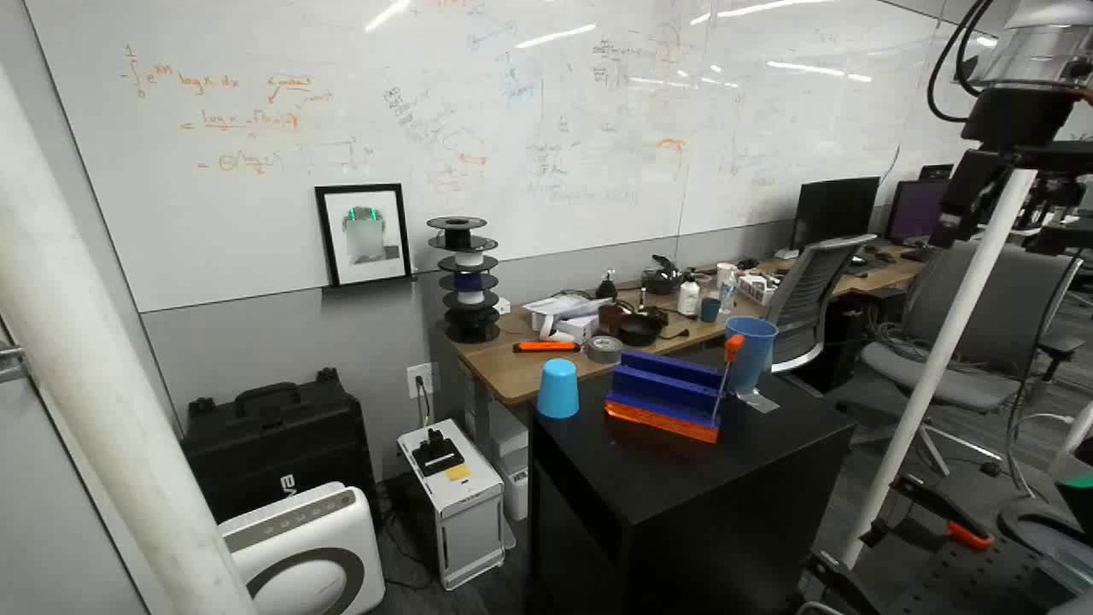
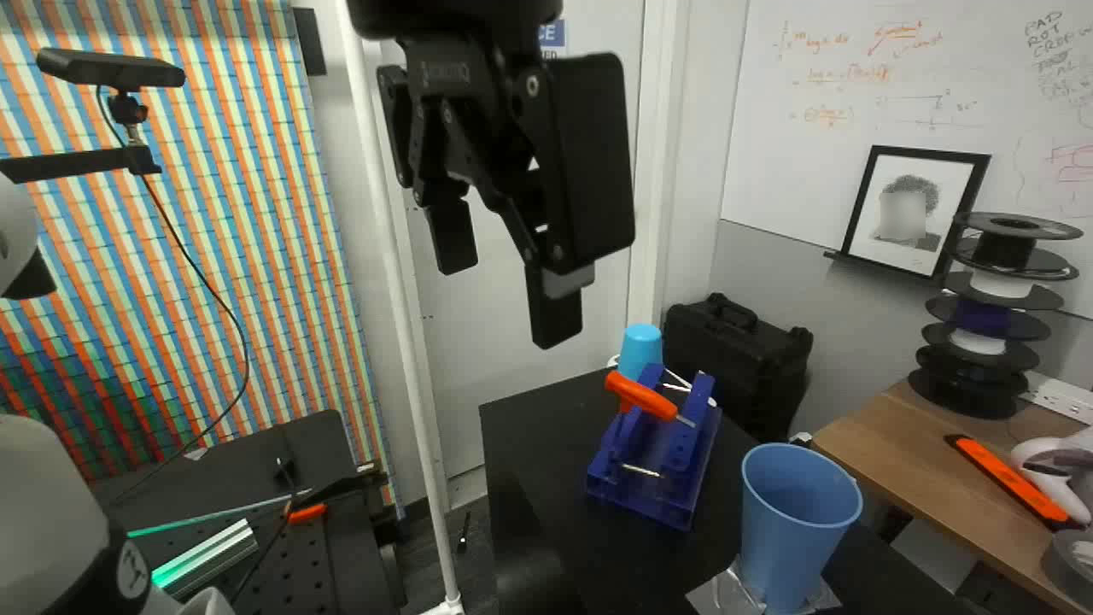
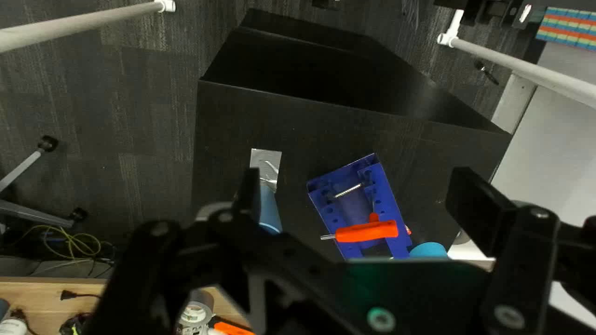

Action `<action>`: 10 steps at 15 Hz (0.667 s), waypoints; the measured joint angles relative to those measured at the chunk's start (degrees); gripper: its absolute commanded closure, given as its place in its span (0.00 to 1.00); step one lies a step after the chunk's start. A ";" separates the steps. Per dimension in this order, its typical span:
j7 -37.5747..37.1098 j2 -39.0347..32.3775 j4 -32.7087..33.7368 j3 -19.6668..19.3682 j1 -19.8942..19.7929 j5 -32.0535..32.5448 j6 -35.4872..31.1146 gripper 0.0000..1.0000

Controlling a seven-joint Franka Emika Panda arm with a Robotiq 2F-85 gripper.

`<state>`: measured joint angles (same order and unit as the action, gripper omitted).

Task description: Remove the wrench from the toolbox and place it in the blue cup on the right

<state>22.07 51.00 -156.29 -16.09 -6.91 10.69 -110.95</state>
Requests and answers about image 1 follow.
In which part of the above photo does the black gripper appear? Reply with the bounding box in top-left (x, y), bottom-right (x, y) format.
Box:
top-left (959, 85), bottom-right (1079, 151)

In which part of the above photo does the upright blue plastic cup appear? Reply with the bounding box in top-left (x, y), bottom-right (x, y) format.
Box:
top-left (725, 313), bottom-right (784, 401)

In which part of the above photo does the blue toolbox with orange base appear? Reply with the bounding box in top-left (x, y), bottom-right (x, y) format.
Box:
top-left (602, 347), bottom-right (728, 446)

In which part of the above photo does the upturned light blue cup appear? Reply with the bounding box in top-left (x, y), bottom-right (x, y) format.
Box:
top-left (533, 356), bottom-right (583, 425)

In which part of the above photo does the black computer monitor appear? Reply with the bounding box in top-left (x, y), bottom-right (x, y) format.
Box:
top-left (791, 175), bottom-right (885, 255)
top-left (885, 177), bottom-right (950, 249)

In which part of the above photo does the grey padded office chair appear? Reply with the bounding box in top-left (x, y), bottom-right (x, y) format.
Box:
top-left (859, 239), bottom-right (1088, 487)

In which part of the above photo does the thin white stand pole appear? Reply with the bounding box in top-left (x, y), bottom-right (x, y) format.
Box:
top-left (841, 166), bottom-right (1042, 573)

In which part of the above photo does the grey mesh office chair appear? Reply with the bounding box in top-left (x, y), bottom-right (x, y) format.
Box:
top-left (759, 233), bottom-right (882, 377)

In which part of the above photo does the black round bowl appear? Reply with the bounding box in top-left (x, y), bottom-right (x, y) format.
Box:
top-left (612, 303), bottom-right (673, 347)

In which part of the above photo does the grey tape roll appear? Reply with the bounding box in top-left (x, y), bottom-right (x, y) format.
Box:
top-left (583, 330), bottom-right (628, 367)

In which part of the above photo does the black breadboard platform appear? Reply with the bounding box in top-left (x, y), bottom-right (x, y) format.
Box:
top-left (801, 456), bottom-right (1093, 615)

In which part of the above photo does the white plastic device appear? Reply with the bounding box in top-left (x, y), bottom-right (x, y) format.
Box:
top-left (520, 291), bottom-right (606, 340)

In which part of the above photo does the black work table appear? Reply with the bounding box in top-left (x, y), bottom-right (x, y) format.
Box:
top-left (527, 370), bottom-right (859, 615)

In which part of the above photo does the orange utility knife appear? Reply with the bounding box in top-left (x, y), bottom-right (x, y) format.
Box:
top-left (511, 336), bottom-right (583, 360)

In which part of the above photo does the wooden desk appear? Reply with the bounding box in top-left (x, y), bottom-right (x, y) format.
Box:
top-left (447, 249), bottom-right (931, 413)

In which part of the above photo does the empty black filament spool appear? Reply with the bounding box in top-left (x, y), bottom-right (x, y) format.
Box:
top-left (424, 210), bottom-right (501, 255)

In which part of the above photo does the white filament spool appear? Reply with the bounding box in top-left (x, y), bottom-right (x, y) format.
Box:
top-left (440, 288), bottom-right (506, 313)
top-left (433, 249), bottom-right (501, 277)

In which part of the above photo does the purple filament spool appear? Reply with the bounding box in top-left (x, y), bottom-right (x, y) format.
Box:
top-left (438, 270), bottom-right (501, 295)

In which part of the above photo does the small white floor bin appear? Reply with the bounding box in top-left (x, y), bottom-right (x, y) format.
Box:
top-left (501, 463), bottom-right (533, 527)

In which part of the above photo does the black framed portrait picture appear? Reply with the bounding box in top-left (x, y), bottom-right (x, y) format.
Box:
top-left (312, 181), bottom-right (418, 291)

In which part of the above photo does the black adapter block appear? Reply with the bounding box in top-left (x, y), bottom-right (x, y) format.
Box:
top-left (408, 428), bottom-right (470, 483)

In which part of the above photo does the white box shaped device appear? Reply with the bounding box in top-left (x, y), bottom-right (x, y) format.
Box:
top-left (394, 413), bottom-right (514, 595)

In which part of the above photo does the black hard carrying case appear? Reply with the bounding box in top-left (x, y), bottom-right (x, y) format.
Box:
top-left (180, 367), bottom-right (380, 527)

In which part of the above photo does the white air purifier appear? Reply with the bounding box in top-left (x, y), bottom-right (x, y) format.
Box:
top-left (217, 479), bottom-right (390, 615)

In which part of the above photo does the thick white pole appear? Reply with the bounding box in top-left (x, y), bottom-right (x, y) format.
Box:
top-left (0, 66), bottom-right (264, 615)

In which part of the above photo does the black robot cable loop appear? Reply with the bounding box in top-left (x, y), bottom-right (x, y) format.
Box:
top-left (922, 0), bottom-right (1002, 127)

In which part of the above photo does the black tool with orange handle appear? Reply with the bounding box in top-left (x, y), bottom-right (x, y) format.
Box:
top-left (895, 475), bottom-right (1002, 558)

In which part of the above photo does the large wall whiteboard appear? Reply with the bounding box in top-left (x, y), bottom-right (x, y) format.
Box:
top-left (20, 0), bottom-right (999, 318)

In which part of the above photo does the white wall outlet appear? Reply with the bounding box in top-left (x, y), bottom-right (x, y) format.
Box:
top-left (405, 360), bottom-right (438, 402)

